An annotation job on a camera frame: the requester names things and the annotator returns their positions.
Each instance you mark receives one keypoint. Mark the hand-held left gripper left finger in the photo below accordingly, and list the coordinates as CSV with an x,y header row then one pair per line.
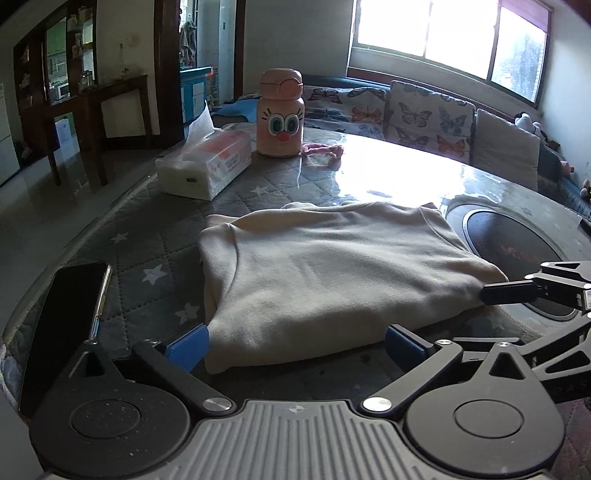
x,y
188,346

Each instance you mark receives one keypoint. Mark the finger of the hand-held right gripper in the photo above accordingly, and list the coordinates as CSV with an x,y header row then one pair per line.
x,y
508,293
554,344

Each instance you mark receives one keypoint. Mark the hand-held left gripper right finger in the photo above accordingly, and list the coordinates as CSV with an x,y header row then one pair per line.
x,y
405,346

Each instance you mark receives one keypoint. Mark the cream shirt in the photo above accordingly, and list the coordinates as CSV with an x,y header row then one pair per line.
x,y
341,277

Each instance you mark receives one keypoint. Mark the black round hotplate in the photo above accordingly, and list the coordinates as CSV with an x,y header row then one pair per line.
x,y
512,240

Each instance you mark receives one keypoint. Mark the black smartphone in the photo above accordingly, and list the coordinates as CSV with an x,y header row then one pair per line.
x,y
62,332

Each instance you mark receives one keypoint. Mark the dark blue sofa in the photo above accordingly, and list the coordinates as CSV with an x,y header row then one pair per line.
x,y
551,161

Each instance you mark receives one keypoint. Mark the pink plush toy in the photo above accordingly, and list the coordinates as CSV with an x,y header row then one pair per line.
x,y
566,167

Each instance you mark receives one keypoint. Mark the plain beige cushion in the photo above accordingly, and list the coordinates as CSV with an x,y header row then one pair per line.
x,y
505,147

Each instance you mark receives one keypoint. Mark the panda plush toy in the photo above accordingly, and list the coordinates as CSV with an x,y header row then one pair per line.
x,y
526,123

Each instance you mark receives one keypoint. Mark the white tissue pack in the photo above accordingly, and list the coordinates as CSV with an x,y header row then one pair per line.
x,y
207,161

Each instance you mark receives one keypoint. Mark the butterfly print cushion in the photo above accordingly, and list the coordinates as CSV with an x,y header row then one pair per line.
x,y
346,108
429,120

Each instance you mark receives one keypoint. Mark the pink scrunchie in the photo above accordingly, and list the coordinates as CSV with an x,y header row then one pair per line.
x,y
323,148

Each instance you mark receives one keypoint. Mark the blue cloth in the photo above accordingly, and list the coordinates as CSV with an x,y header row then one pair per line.
x,y
235,110

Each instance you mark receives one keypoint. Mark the pink cartoon face bottle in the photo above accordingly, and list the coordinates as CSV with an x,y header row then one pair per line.
x,y
279,120

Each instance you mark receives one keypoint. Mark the blue cabinet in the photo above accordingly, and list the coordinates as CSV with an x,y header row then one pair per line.
x,y
194,92

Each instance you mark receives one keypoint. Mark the grey blanket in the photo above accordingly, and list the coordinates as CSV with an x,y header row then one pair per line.
x,y
249,97

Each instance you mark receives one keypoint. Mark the dark wooden side table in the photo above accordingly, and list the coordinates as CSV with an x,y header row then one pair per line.
x,y
92,99

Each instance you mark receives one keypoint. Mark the window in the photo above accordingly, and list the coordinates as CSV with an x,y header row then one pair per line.
x,y
443,32

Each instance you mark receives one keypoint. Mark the white refrigerator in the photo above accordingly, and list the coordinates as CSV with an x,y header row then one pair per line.
x,y
8,134

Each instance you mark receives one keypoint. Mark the dark wooden shelf partition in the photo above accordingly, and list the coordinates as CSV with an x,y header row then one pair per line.
x,y
34,69

